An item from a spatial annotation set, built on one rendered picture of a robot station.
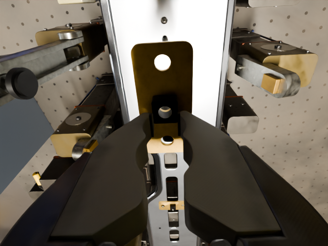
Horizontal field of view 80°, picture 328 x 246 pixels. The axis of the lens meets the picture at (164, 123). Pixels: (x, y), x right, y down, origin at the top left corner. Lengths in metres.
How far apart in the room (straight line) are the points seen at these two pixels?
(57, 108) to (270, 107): 0.82
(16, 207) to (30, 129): 2.15
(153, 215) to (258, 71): 0.52
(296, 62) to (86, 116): 0.41
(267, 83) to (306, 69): 0.09
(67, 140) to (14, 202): 2.46
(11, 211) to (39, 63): 2.80
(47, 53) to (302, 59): 0.38
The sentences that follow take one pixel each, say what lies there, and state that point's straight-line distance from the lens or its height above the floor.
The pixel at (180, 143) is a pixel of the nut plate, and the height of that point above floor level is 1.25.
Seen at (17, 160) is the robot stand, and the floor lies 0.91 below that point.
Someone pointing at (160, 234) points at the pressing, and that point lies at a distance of 0.78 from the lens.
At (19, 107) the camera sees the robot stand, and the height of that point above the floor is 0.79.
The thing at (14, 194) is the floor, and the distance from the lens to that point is 2.74.
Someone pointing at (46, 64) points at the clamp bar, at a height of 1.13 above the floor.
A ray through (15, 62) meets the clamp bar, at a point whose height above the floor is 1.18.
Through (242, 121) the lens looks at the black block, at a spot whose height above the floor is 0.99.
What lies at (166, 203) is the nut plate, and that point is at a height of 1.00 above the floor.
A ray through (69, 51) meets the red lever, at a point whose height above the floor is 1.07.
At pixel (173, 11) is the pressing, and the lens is 0.38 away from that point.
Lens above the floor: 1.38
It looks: 58 degrees down
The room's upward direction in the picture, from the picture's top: 179 degrees counter-clockwise
